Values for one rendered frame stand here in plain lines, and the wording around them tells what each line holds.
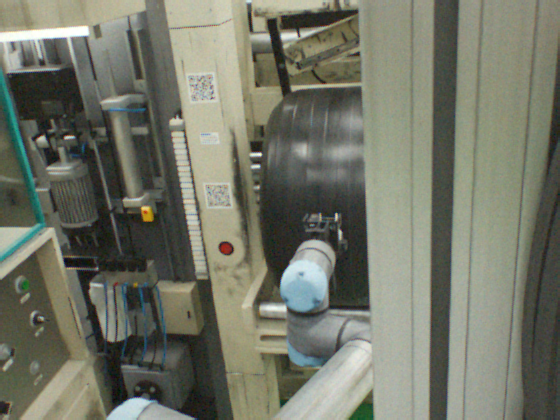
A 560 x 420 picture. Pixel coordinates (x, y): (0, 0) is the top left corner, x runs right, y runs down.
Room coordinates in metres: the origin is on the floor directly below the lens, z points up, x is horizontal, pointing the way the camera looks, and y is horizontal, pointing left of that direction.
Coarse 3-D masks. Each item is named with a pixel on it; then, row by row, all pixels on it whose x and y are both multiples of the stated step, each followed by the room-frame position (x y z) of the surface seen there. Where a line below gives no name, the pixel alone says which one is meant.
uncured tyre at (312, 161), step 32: (288, 96) 1.47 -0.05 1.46; (320, 96) 1.42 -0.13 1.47; (352, 96) 1.39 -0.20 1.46; (288, 128) 1.33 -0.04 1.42; (320, 128) 1.31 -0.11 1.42; (352, 128) 1.28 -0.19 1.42; (288, 160) 1.26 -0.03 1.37; (320, 160) 1.24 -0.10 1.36; (352, 160) 1.23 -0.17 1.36; (288, 192) 1.22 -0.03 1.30; (320, 192) 1.21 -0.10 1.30; (352, 192) 1.19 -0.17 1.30; (288, 224) 1.20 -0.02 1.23; (352, 224) 1.17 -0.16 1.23; (288, 256) 1.20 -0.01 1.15; (352, 256) 1.16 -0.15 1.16; (352, 288) 1.19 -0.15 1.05
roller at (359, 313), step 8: (264, 304) 1.37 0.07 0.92; (272, 304) 1.36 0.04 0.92; (280, 304) 1.36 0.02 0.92; (264, 312) 1.35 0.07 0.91; (272, 312) 1.35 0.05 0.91; (280, 312) 1.34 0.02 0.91; (336, 312) 1.31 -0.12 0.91; (344, 312) 1.30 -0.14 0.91; (352, 312) 1.30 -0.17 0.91; (360, 312) 1.29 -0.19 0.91; (368, 312) 1.29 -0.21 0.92; (360, 320) 1.29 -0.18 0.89; (368, 320) 1.28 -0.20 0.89
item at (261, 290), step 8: (264, 264) 1.54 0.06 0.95; (264, 272) 1.49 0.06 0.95; (256, 280) 1.45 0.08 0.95; (264, 280) 1.47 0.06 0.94; (256, 288) 1.41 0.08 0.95; (264, 288) 1.46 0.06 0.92; (272, 288) 1.54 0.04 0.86; (248, 296) 1.37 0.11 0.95; (256, 296) 1.38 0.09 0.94; (264, 296) 1.45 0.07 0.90; (248, 304) 1.33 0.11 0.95; (256, 304) 1.36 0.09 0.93; (248, 312) 1.32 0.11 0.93; (256, 312) 1.35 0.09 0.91; (248, 320) 1.33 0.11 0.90; (256, 320) 1.35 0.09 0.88; (248, 328) 1.33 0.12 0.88
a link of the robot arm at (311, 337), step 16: (288, 320) 0.85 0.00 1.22; (304, 320) 0.83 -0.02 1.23; (320, 320) 0.84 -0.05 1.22; (336, 320) 0.83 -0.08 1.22; (288, 336) 0.85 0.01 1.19; (304, 336) 0.83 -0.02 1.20; (320, 336) 0.82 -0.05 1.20; (336, 336) 0.80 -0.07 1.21; (288, 352) 0.86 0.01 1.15; (304, 352) 0.83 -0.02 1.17; (320, 352) 0.81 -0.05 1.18
